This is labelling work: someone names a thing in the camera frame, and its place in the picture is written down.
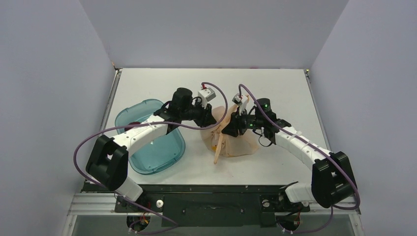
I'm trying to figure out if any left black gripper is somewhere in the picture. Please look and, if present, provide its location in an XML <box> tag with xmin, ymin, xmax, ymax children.
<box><xmin>180</xmin><ymin>98</ymin><xmax>216</xmax><ymax>128</ymax></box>

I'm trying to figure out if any orange plastic bag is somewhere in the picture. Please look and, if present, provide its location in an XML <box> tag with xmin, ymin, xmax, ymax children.
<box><xmin>200</xmin><ymin>104</ymin><xmax>259</xmax><ymax>164</ymax></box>

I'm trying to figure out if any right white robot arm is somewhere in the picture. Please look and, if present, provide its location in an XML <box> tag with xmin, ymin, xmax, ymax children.
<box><xmin>222</xmin><ymin>94</ymin><xmax>358</xmax><ymax>210</ymax></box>

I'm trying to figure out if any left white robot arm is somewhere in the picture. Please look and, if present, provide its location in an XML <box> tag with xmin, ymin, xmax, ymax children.
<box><xmin>86</xmin><ymin>87</ymin><xmax>217</xmax><ymax>211</ymax></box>

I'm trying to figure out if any teal plastic bin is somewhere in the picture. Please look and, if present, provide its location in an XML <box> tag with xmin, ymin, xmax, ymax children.
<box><xmin>115</xmin><ymin>99</ymin><xmax>185</xmax><ymax>175</ymax></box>

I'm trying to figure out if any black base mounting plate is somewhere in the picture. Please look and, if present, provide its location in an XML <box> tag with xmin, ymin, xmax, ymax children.
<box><xmin>114</xmin><ymin>184</ymin><xmax>310</xmax><ymax>228</ymax></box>

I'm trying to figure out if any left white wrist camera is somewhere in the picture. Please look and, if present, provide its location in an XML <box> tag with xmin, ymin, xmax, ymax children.
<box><xmin>198</xmin><ymin>88</ymin><xmax>216</xmax><ymax>108</ymax></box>

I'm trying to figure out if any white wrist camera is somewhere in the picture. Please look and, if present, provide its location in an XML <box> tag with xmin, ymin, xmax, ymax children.
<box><xmin>232</xmin><ymin>93</ymin><xmax>249</xmax><ymax>115</ymax></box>
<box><xmin>198</xmin><ymin>88</ymin><xmax>216</xmax><ymax>108</ymax></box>

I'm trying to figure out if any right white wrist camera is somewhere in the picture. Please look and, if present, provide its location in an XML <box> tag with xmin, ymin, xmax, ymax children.
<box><xmin>232</xmin><ymin>93</ymin><xmax>249</xmax><ymax>115</ymax></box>

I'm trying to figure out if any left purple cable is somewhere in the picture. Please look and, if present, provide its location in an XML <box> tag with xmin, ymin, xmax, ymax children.
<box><xmin>73</xmin><ymin>82</ymin><xmax>229</xmax><ymax>196</ymax></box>

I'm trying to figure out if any purple cable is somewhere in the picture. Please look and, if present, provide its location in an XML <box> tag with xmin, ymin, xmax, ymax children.
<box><xmin>73</xmin><ymin>82</ymin><xmax>229</xmax><ymax>196</ymax></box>
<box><xmin>238</xmin><ymin>84</ymin><xmax>361</xmax><ymax>211</ymax></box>

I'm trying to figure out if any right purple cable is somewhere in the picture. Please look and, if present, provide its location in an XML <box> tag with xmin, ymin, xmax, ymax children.
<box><xmin>238</xmin><ymin>84</ymin><xmax>361</xmax><ymax>211</ymax></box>

